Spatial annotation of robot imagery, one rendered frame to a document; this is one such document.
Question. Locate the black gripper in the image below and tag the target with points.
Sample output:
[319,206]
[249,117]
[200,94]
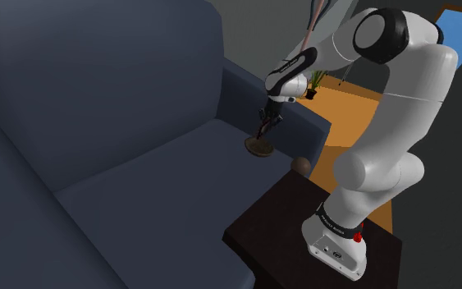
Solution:
[271,109]

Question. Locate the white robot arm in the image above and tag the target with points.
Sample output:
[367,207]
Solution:
[410,120]

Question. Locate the brown round plate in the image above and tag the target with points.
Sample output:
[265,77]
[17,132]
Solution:
[259,146]

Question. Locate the brown ball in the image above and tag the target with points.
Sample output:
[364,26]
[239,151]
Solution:
[301,165]

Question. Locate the green potted plant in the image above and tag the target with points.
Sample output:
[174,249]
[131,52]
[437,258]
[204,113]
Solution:
[314,83]

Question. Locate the dark robot stand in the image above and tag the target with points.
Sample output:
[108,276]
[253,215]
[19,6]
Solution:
[282,232]

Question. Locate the dark blue sofa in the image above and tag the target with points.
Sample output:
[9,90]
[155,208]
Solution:
[134,160]

